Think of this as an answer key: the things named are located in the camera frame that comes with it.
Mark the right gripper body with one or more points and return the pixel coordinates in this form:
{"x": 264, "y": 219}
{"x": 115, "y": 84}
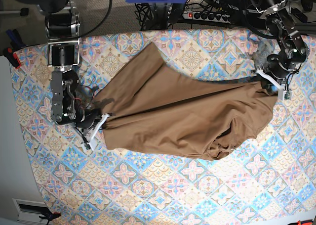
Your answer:
{"x": 88, "y": 120}

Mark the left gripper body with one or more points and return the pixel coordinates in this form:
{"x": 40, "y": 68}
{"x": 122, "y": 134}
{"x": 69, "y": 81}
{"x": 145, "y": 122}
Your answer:
{"x": 278, "y": 66}

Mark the brown t-shirt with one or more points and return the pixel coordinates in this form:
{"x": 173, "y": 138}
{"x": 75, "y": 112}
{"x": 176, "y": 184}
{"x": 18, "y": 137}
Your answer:
{"x": 155, "y": 109}

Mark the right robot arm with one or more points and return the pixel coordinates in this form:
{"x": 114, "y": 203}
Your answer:
{"x": 62, "y": 30}

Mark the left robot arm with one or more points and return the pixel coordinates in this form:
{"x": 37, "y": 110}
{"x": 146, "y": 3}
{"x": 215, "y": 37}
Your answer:
{"x": 293, "y": 51}

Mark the white power strip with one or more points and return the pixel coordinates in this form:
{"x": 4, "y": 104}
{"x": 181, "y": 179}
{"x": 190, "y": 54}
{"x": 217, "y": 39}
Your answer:
{"x": 205, "y": 16}

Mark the red black clamp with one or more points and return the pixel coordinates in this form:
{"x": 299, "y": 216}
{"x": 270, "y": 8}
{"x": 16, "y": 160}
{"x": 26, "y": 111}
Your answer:
{"x": 13, "y": 58}

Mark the orange black clamp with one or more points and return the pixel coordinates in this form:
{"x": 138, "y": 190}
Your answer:
{"x": 49, "y": 216}

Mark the white floor vent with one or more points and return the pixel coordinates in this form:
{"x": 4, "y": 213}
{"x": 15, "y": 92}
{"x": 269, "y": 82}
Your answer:
{"x": 29, "y": 212}

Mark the patterned tablecloth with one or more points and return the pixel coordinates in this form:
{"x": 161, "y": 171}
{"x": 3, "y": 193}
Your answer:
{"x": 271, "y": 176}

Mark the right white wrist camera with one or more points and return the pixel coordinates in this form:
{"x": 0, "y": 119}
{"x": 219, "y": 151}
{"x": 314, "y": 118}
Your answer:
{"x": 89, "y": 134}

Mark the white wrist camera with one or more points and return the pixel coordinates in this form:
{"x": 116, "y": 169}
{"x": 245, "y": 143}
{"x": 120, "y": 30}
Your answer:
{"x": 279, "y": 85}
{"x": 89, "y": 134}

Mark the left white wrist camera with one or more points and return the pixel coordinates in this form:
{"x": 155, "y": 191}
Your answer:
{"x": 279, "y": 85}

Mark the blue handled clamp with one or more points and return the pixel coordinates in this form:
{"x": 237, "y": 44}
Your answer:
{"x": 16, "y": 40}

